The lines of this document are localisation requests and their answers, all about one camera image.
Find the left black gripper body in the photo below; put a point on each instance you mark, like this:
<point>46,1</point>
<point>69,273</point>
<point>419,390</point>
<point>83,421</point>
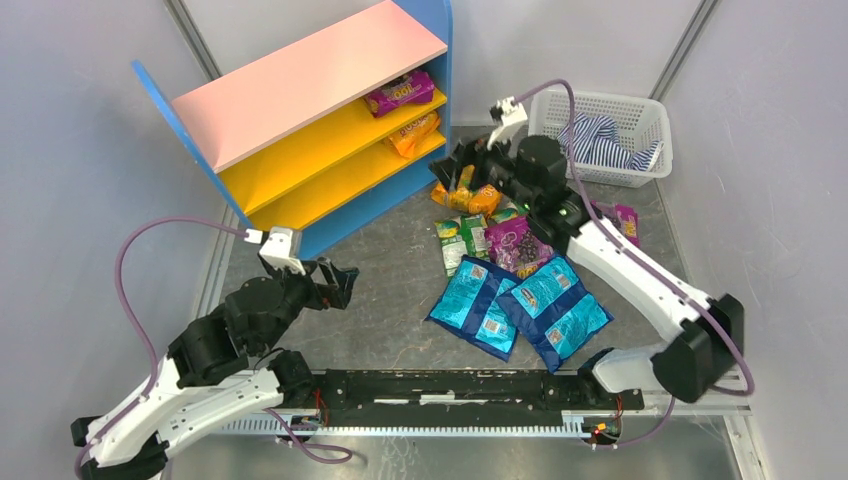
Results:
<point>321,283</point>

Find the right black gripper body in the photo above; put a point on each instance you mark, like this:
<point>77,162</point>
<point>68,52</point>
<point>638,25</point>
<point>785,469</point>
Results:
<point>473,163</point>

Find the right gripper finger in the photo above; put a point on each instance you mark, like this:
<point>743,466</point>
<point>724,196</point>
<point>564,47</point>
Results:
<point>447,171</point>
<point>463,155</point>

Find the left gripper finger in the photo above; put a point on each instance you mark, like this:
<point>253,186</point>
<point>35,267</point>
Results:
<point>334,275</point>
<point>340,291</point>

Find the purple candy bag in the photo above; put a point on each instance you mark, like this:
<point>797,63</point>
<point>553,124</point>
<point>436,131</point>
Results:
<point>513,247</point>
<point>624,217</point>
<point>415,88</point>

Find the blue candy bag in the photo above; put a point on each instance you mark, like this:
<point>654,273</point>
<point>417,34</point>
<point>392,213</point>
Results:
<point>554,311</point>
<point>467,308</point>

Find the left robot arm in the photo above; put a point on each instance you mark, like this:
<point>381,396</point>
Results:
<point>222,367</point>

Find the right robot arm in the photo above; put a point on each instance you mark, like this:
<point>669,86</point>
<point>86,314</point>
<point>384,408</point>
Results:
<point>703,337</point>

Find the orange candy bag on floor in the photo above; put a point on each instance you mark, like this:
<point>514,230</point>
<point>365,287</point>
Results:
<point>484,200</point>

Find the green candy bag right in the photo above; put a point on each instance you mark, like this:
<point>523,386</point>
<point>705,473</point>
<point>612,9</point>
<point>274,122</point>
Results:
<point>505,214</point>

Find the green candy bag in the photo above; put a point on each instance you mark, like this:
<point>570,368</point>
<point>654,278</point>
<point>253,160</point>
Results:
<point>461,236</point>
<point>505,214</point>

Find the orange candy bag on shelf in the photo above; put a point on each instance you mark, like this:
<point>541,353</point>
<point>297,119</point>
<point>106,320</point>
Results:
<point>405,141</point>

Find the green candy bag left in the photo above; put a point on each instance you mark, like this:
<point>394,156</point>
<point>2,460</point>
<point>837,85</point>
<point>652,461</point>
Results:
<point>461,236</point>

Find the blue pink yellow shelf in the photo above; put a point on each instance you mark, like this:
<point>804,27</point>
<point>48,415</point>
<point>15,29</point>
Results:
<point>287,139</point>

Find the blue white striped cloth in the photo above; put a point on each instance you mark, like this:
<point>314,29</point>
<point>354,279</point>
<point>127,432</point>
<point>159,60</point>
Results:
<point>595,141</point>

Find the white plastic basket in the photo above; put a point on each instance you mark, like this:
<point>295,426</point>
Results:
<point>639,122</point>

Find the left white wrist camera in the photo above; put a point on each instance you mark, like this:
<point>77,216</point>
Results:
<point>280,250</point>

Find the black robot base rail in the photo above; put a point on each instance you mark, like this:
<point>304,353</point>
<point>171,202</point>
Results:
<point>454,398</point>

